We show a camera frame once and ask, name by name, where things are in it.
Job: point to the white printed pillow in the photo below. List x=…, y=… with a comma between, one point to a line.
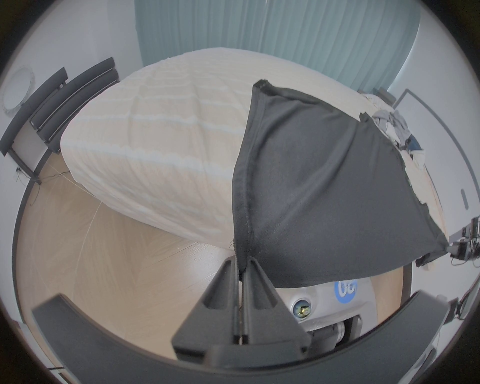
x=377, y=101

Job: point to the black T-shirt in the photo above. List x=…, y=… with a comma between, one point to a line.
x=318, y=187

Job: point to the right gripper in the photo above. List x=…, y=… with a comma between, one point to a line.
x=467, y=248

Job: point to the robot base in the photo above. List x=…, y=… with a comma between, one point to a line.
x=322, y=300

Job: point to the black chest of drawers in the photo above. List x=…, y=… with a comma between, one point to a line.
x=71, y=101

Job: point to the bed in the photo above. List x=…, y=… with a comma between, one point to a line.
x=150, y=131

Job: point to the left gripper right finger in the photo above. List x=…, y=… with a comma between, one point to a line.
x=270, y=318

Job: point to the grey bedside table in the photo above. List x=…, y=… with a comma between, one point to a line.
x=386, y=95

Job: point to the blue-green curtain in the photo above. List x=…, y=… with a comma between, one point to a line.
x=281, y=37

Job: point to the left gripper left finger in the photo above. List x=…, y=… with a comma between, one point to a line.
x=213, y=322

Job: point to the pile of clothes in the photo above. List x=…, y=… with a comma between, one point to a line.
x=395, y=127

